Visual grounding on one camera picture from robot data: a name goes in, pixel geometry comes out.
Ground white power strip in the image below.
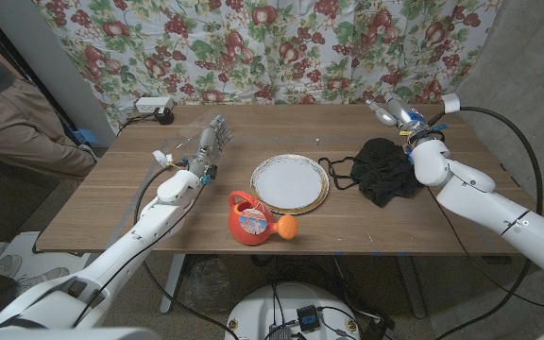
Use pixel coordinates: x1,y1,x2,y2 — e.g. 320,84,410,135
134,96,176,114

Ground black plug adapter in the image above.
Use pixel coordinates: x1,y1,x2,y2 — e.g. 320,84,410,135
153,107,176,126

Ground grey table leg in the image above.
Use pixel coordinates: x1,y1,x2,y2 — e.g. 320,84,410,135
394,254,427,318

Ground black power strip cable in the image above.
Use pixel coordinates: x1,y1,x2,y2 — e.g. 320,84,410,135
115,112,158,138

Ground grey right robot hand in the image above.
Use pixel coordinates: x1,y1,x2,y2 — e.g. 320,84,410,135
365,92,432,138

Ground crumpled clear plastic bag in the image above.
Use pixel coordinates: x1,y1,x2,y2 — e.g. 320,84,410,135
184,257,231,313

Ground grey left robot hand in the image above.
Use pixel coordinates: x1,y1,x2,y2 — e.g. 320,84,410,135
187,116,233,183

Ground floral fruit print backdrop cloth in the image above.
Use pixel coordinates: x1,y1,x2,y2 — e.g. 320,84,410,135
30,0,504,133

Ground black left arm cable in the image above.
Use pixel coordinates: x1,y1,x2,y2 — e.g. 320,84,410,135
70,162,244,340

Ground white table leg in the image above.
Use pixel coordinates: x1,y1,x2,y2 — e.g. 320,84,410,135
159,253,187,315

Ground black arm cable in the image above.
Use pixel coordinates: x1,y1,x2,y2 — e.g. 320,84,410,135
425,93,544,340
70,162,244,340

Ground clear plastic sheet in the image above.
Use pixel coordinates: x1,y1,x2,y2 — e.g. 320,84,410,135
161,108,234,164

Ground black shorts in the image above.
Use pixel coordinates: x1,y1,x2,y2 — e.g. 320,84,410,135
317,137,424,209

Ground orange toy watering can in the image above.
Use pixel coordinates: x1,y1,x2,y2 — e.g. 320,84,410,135
227,190,299,247

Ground blue object on floor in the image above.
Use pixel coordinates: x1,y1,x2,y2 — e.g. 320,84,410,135
74,128,99,145

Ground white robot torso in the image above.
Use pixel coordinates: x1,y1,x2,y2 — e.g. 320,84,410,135
224,281,363,340

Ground black floor cable bundle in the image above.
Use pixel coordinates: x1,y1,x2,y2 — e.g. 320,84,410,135
271,257,396,334

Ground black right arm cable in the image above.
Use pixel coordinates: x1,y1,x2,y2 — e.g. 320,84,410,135
425,93,544,340

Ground small black box blue label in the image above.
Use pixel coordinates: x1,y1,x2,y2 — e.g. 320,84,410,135
297,304,321,332

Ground white paper plate gold rim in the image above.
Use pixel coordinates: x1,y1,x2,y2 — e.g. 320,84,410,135
249,153,331,216

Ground white board on floor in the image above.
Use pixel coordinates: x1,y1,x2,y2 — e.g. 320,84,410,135
0,230,92,284

